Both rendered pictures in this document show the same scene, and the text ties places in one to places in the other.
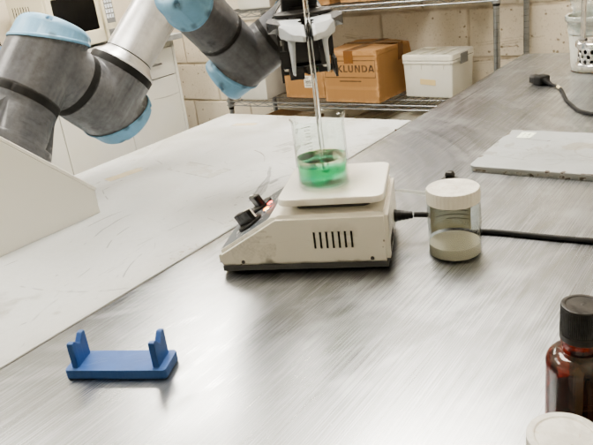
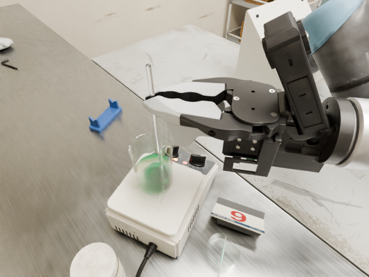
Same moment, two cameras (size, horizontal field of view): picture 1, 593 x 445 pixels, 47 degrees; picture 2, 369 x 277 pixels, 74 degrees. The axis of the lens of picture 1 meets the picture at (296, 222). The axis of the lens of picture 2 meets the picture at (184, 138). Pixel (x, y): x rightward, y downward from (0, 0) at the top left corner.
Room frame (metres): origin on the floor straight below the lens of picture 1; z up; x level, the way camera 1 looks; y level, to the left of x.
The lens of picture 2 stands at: (0.84, -0.26, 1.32)
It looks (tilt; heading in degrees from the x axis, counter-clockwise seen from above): 46 degrees down; 101
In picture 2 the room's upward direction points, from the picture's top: straight up
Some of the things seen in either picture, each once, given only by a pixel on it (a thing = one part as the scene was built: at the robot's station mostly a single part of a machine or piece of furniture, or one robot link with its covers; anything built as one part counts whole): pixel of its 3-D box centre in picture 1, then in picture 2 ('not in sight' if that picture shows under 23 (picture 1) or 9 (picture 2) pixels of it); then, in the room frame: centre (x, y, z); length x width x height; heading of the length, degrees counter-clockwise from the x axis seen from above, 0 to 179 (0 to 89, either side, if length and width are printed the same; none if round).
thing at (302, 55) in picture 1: (304, 38); (276, 129); (0.90, -0.04, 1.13); 0.12 x 0.08 x 0.09; 0
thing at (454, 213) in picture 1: (454, 220); (100, 273); (0.70, -0.18, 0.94); 0.06 x 0.06 x 0.08
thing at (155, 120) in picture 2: (314, 85); (157, 134); (0.76, -0.04, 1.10); 0.01 x 0.01 x 0.20
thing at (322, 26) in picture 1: (324, 46); (180, 126); (0.80, -0.06, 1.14); 0.09 x 0.03 x 0.06; 1
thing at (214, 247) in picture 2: not in sight; (222, 251); (0.87, -0.10, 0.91); 0.06 x 0.06 x 0.02
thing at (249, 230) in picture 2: not in sight; (239, 214); (0.90, -0.04, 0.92); 0.09 x 0.06 x 0.04; 169
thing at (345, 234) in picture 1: (318, 218); (166, 191); (0.76, -0.03, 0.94); 0.22 x 0.13 x 0.08; 76
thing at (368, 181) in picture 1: (335, 183); (157, 189); (0.76, -0.05, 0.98); 0.12 x 0.12 x 0.01; 76
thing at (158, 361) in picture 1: (118, 352); (105, 114); (0.55, 0.18, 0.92); 0.10 x 0.03 x 0.04; 77
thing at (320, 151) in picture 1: (322, 150); (154, 167); (0.75, -0.04, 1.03); 0.07 x 0.06 x 0.08; 128
